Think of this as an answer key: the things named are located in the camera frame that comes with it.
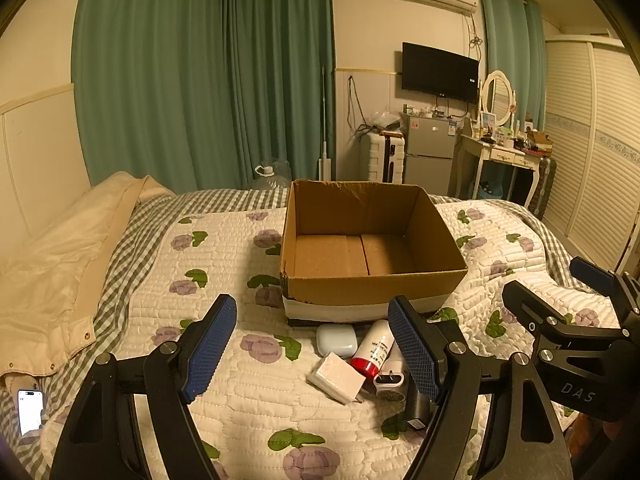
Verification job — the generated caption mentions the black wall cables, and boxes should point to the black wall cables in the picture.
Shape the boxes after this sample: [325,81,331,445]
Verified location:
[346,75,368,138]

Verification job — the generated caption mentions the black adapter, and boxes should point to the black adapter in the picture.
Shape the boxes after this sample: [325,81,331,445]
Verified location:
[404,375,433,431]

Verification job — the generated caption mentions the white rectangular box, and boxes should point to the white rectangular box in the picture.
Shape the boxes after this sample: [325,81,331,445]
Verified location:
[306,352,366,405]

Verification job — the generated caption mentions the grey gingham bed sheet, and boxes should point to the grey gingham bed sheet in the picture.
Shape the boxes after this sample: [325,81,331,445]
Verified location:
[0,187,571,480]

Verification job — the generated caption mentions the white oval vanity mirror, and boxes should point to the white oval vanity mirror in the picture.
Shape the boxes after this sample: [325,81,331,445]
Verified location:
[481,70,516,127]

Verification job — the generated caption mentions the white ribbed suitcase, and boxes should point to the white ribbed suitcase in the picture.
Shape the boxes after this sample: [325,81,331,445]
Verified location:
[361,131,405,184]

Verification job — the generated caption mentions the clear plastic water jug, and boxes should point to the clear plastic water jug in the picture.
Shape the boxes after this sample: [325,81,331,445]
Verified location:
[248,160,293,192]

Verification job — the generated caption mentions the wide green curtain panel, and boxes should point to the wide green curtain panel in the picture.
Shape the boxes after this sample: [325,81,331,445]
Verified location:
[72,0,237,193]

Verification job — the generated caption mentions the white dressing table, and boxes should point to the white dressing table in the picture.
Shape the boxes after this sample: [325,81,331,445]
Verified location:
[457,132,543,211]

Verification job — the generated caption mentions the smartphone with lit screen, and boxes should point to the smartphone with lit screen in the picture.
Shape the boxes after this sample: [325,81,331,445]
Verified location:
[17,389,46,437]

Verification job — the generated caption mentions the black wall television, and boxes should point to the black wall television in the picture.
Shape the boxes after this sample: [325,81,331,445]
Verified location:
[401,42,480,104]

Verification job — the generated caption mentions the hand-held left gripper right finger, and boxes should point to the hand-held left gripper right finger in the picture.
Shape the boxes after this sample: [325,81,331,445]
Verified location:
[387,295,573,480]

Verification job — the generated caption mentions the white bottle with red cap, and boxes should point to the white bottle with red cap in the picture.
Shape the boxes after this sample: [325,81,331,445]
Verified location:
[350,319,396,378]

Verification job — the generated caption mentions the white flared plug device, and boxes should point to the white flared plug device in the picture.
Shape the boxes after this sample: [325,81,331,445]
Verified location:
[373,342,408,402]

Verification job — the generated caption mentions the grey two-door fridge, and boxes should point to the grey two-door fridge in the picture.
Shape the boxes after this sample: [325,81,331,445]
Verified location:
[400,112,466,186]

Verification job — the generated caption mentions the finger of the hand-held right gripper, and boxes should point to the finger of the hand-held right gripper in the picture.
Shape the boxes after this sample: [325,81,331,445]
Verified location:
[569,256,624,297]
[501,280,631,357]

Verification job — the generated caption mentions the white headboard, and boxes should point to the white headboard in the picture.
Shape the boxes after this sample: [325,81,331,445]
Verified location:
[0,82,93,241]

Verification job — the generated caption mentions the white flat mop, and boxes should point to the white flat mop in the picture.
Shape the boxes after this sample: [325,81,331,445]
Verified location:
[316,66,332,181]

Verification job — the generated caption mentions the narrow green curtain panel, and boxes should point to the narrow green curtain panel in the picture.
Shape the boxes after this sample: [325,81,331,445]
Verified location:
[222,0,337,188]

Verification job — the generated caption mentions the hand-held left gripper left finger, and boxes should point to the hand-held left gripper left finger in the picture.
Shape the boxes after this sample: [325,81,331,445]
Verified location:
[50,294,238,480]

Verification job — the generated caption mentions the light green window curtain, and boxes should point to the light green window curtain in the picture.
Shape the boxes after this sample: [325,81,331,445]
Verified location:
[477,0,548,133]

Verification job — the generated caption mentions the white louvered wardrobe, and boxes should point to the white louvered wardrobe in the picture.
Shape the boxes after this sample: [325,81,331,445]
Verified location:
[540,35,640,271]

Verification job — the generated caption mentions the beige pillow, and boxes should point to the beige pillow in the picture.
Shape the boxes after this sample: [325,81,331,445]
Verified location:
[0,171,176,378]

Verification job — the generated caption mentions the clear plastic bag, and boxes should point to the clear plastic bag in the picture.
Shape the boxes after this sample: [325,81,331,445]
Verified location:
[367,109,403,136]

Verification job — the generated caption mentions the brown cardboard box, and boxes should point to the brown cardboard box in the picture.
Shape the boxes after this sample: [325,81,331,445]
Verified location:
[279,179,469,327]

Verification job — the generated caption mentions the white earbuds case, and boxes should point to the white earbuds case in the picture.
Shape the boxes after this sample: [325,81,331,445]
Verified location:
[316,323,358,359]

